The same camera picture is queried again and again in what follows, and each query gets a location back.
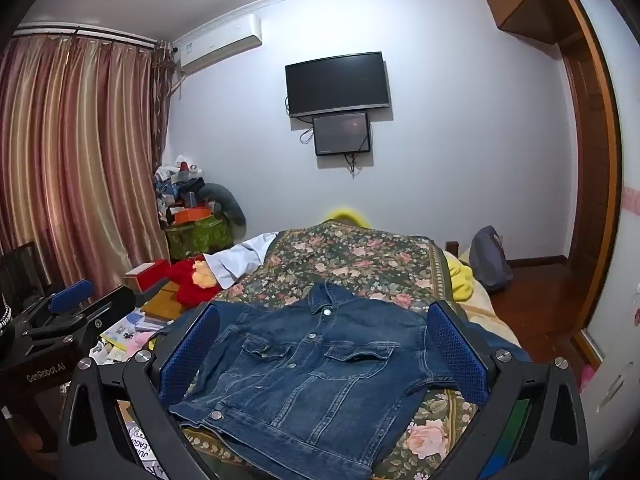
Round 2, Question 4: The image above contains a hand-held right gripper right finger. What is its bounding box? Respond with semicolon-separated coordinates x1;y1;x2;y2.
425;300;591;480

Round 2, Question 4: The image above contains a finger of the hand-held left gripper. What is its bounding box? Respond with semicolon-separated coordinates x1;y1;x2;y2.
75;285;137;330
30;280;95;317

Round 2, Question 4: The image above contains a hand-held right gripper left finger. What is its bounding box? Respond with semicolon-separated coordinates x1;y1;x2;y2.
57;303;223;480

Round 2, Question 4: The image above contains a blue denim jacket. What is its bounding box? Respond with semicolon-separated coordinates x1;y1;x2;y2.
150;280;531;480

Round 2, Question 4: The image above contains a pile of papers and books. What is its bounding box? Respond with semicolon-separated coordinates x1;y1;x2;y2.
90;310;171;367

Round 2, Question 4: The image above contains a red and white box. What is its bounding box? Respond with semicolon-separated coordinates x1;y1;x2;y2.
125;259;171;292

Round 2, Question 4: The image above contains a black chair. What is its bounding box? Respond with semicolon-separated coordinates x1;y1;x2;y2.
0;241;57;312

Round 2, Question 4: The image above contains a pale yellow bed sheet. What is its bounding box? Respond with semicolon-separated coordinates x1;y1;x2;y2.
457;250;522;351

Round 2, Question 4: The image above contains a red plush toy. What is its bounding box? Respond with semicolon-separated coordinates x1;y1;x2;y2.
167;255;222;309

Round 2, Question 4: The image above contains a yellow cloth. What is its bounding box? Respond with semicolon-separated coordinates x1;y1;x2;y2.
446;255;475;302

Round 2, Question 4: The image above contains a grey backpack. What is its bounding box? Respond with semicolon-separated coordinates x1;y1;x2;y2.
469;226;514;294

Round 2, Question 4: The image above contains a black white printed bag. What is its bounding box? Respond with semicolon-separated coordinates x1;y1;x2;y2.
119;400;167;480

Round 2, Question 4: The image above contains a white shirt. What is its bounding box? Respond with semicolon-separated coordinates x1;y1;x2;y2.
205;231;279;289

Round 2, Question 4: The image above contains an orange box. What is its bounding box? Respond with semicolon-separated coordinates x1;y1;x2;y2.
172;205;214;225

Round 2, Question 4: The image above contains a pink plastic item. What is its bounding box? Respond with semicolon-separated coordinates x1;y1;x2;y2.
577;362;597;394

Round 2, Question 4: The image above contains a pile of household clutter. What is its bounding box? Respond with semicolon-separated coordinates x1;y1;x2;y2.
154;155;221;221

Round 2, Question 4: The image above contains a striped pink curtain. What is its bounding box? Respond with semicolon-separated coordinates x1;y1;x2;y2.
0;35;173;306

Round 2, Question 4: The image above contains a floral bed blanket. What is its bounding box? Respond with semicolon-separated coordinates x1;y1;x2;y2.
180;220;506;480

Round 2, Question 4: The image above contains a yellow pillow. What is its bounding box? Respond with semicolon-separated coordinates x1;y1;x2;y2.
322;205;373;229

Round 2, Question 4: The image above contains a white air conditioner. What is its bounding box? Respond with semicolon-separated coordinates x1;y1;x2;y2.
172;14;263;77

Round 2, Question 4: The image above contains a small black wall monitor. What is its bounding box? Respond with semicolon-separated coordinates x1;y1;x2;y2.
312;112;372;157

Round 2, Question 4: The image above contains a black wall television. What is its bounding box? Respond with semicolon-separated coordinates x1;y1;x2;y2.
285;51;392;119

